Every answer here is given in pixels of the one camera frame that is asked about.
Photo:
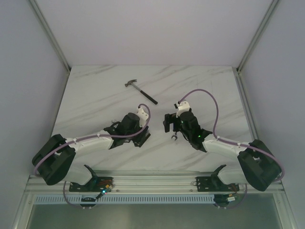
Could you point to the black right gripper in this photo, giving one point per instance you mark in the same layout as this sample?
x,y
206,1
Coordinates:
x,y
169,119

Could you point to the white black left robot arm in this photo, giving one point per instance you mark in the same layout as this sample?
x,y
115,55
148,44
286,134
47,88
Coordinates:
x,y
57,160

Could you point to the claw hammer black handle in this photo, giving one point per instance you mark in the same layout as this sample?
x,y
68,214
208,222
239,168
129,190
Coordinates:
x,y
131,82

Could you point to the aluminium frame post left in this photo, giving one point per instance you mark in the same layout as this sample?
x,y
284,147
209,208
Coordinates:
x,y
49,34

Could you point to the aluminium front rail base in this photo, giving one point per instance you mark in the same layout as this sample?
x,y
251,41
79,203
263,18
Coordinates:
x,y
144,182

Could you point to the white slotted cable duct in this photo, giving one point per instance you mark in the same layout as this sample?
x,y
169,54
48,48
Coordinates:
x,y
53,199

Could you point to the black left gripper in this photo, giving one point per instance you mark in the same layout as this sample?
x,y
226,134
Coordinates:
x,y
144,139

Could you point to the aluminium frame rail right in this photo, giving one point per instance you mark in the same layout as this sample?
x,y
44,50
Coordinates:
x,y
258,34

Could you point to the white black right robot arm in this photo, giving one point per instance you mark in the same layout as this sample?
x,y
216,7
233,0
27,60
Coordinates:
x,y
256,166

